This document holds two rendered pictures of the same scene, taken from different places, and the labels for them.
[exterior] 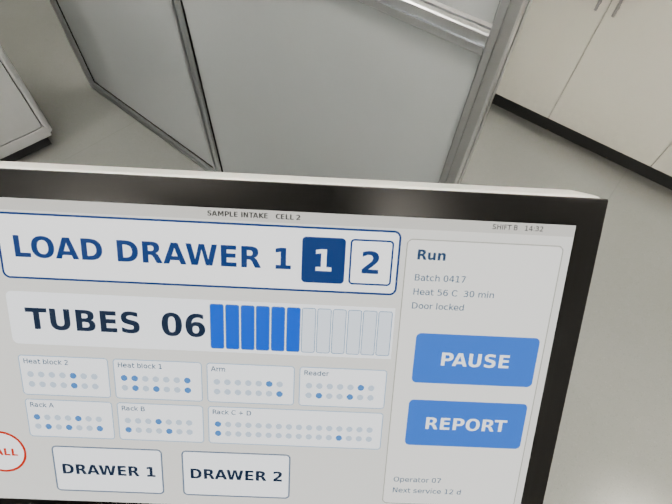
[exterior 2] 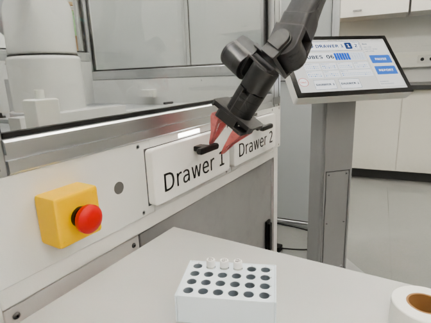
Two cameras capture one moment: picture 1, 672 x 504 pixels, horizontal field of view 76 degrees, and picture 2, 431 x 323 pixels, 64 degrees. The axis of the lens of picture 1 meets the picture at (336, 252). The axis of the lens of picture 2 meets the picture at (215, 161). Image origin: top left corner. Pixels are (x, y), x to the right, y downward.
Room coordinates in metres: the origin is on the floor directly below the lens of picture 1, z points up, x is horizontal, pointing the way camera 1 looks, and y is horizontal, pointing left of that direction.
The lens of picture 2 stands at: (-1.23, 0.89, 1.06)
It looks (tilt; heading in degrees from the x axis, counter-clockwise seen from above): 14 degrees down; 349
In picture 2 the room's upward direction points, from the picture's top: 2 degrees counter-clockwise
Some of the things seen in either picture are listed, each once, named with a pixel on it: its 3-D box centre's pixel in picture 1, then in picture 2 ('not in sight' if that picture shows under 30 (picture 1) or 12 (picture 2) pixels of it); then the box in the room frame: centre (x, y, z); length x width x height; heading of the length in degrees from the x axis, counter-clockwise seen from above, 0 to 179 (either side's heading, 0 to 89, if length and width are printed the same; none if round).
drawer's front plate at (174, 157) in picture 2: not in sight; (194, 161); (-0.48, 0.79, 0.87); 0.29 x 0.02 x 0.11; 137
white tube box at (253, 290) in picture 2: not in sight; (228, 291); (-0.83, 0.80, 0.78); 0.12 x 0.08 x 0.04; 69
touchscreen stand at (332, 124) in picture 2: not in sight; (335, 193); (0.14, 0.06, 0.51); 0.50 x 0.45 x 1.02; 2
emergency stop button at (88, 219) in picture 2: not in sight; (86, 218); (-0.75, 0.98, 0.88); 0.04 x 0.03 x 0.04; 137
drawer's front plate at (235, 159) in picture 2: not in sight; (254, 137); (-0.25, 0.57, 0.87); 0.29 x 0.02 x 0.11; 137
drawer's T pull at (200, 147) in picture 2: not in sight; (203, 148); (-0.50, 0.77, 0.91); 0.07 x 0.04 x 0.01; 137
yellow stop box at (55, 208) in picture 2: not in sight; (70, 213); (-0.73, 1.00, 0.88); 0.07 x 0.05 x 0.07; 137
